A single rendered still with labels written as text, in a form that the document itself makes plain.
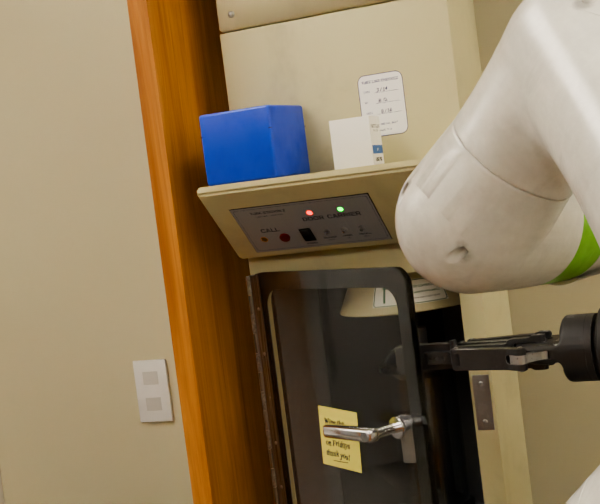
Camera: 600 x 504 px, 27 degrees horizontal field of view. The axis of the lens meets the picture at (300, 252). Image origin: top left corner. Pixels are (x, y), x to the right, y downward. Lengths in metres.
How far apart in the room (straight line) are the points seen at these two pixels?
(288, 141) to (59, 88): 0.87
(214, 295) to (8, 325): 0.85
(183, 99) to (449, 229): 0.77
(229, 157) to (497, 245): 0.65
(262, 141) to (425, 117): 0.21
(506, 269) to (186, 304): 0.72
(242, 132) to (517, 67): 0.68
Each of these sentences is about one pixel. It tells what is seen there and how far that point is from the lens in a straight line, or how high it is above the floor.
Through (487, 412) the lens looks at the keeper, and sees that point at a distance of 1.59.
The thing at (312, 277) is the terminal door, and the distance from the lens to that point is 1.57.
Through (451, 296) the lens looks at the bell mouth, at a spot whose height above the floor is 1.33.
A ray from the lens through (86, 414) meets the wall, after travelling 2.41.
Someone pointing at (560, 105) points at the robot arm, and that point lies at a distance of 0.87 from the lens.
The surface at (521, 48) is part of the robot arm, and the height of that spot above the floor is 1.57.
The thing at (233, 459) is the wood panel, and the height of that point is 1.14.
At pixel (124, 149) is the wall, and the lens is 2.29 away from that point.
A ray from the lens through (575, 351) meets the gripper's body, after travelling 1.39.
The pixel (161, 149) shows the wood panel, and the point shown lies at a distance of 1.64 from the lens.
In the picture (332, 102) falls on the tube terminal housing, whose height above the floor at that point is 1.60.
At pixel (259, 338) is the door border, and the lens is 1.68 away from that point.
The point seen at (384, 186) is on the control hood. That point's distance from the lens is 1.49.
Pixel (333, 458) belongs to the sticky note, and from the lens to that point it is 1.60.
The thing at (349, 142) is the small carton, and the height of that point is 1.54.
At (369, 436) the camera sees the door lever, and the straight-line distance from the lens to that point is 1.46.
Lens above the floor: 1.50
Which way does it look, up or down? 3 degrees down
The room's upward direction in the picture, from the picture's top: 7 degrees counter-clockwise
